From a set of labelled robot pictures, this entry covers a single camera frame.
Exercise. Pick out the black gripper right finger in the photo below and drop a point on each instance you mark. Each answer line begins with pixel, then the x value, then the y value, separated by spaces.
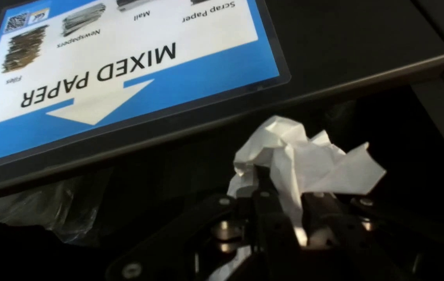
pixel 384 250

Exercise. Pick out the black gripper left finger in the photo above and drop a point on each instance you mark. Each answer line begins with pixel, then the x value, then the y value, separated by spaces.
pixel 264 244

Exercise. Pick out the small white paper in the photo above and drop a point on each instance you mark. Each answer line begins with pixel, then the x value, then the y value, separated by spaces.
pixel 317 157

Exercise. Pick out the bin with black liner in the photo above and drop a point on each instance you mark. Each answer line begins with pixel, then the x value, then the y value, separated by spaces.
pixel 51 208

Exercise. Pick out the blue mixed paper sign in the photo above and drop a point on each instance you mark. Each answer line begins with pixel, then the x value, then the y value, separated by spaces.
pixel 129 72

